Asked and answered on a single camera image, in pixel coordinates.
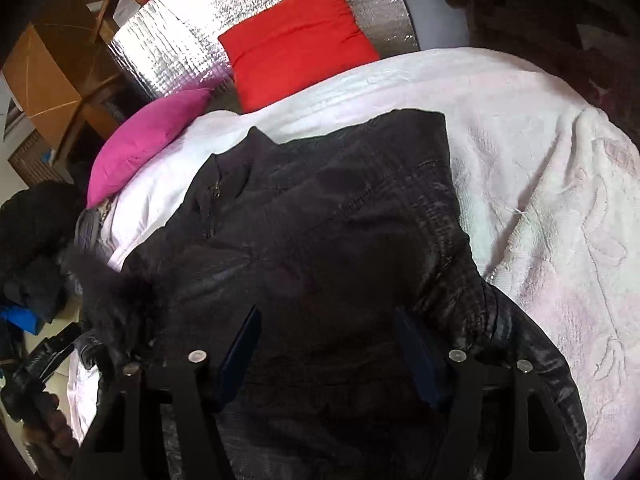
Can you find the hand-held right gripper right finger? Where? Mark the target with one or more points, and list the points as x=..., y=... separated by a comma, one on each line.
x=417, y=355

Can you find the pile of black clothes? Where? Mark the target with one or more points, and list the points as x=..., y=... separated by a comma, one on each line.
x=35, y=230

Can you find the black plaid jacket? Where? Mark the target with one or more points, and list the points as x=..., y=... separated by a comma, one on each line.
x=325, y=235

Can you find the dark patterned rug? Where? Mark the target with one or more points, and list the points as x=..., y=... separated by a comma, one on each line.
x=550, y=30

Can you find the silver foil mat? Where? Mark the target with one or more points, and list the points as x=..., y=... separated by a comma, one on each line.
x=190, y=35

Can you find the brown wooden table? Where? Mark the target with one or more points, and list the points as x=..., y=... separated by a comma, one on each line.
x=50, y=70

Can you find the person's left hand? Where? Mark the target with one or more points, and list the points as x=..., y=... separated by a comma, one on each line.
x=52, y=425

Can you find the brown wicker basket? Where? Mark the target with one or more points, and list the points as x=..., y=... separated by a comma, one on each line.
x=32, y=162

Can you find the grey garment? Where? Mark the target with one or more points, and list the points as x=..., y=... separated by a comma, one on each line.
x=95, y=235

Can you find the white fleece blanket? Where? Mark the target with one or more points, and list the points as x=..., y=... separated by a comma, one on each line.
x=550, y=160

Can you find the blue garment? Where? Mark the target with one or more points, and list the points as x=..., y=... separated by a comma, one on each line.
x=17, y=320

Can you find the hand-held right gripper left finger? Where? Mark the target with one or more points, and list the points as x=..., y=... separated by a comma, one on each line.
x=242, y=355

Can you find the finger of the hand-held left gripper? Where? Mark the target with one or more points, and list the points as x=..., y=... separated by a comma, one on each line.
x=65, y=337

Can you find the red pillow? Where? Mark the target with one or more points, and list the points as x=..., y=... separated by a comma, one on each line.
x=300, y=45

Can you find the pink pillow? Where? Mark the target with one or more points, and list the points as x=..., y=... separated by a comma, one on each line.
x=145, y=140

